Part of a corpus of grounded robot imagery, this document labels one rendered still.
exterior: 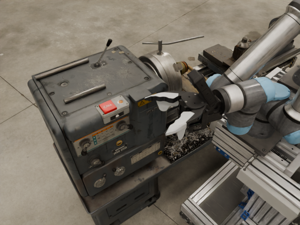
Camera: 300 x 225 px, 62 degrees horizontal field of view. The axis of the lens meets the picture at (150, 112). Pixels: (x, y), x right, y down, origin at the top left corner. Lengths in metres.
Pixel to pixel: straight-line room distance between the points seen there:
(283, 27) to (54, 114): 0.91
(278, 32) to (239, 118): 0.28
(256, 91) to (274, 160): 0.56
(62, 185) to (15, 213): 0.40
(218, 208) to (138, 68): 1.22
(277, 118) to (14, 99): 2.92
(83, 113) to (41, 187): 1.45
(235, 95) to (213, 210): 1.43
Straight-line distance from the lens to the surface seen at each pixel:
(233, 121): 0.80
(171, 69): 1.40
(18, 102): 3.30
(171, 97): 0.67
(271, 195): 1.18
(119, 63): 1.35
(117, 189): 1.68
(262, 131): 1.18
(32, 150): 2.73
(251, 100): 0.72
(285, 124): 1.02
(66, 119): 1.10
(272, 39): 0.86
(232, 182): 2.16
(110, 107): 1.09
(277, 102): 1.06
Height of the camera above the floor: 2.03
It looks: 46 degrees down
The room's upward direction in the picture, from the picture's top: straight up
